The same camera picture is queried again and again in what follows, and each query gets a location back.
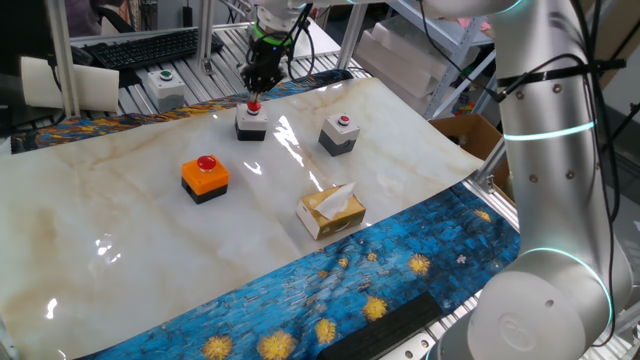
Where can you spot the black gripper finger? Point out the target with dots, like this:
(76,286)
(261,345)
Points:
(270,82)
(250,82)

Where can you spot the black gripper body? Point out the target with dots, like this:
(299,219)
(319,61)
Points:
(267,57)

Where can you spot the grey box red mushroom button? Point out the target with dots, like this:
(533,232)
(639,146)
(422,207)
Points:
(251,125)

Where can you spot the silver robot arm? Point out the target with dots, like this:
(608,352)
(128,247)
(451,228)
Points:
(550,200)

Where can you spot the grey box green button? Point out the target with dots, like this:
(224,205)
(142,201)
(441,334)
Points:
(166,90)

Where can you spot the black keyboard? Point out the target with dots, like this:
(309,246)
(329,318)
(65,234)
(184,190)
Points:
(150,47)

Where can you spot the orange box red button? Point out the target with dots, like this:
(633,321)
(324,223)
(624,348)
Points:
(205,182)

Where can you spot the white cardboard carton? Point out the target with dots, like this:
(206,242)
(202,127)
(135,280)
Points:
(400,60)

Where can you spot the white tissue sheet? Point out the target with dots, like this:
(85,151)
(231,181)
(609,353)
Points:
(332,202)

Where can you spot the white paper roll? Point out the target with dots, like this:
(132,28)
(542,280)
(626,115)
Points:
(95,85)

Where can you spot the gold tissue box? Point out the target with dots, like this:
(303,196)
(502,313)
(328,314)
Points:
(345,220)

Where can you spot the white metal shelf rack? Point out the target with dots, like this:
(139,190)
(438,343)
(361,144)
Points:
(446,82)

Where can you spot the marble pattern mat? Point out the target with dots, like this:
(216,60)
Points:
(125,240)

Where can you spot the brown cardboard box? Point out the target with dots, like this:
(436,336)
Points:
(475,135)

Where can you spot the blue starry night cloth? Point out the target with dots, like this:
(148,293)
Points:
(400,260)

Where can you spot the black computer monitor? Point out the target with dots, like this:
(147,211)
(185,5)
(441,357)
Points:
(25,35)

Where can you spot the black foam pad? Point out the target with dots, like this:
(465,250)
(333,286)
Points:
(380,327)

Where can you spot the brown cardboard panel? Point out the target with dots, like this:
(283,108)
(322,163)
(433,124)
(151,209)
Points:
(622,45)

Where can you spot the black tripod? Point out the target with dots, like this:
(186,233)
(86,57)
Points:
(625,122)

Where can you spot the aluminium frame post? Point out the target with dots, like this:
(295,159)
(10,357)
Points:
(64,60)
(490,165)
(205,35)
(351,37)

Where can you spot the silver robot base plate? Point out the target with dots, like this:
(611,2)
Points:
(415,349)

